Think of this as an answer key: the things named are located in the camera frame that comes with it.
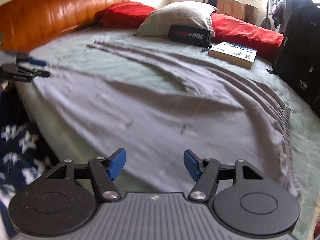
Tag grey garment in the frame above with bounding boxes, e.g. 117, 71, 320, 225
34, 42, 300, 196

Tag clothes drying rack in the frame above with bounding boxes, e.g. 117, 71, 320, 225
261, 0, 293, 34

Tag wooden headboard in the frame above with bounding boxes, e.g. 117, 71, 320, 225
1, 0, 129, 51

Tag dark blue patterned cloth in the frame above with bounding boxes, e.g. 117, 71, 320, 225
1, 83, 59, 239

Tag green bed blanket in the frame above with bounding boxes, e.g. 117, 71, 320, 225
17, 28, 319, 239

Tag red quilt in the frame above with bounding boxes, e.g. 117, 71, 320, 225
94, 2, 283, 61

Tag blue cover book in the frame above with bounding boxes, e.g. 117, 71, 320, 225
208, 42, 257, 69

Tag black pencil pouch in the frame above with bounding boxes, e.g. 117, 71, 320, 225
168, 25, 212, 51

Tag black backpack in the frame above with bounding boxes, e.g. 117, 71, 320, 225
272, 0, 319, 115

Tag grey green pillow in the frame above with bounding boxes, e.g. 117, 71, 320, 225
134, 1, 217, 38

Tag cardboard box by window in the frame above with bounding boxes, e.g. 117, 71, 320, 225
215, 0, 259, 24

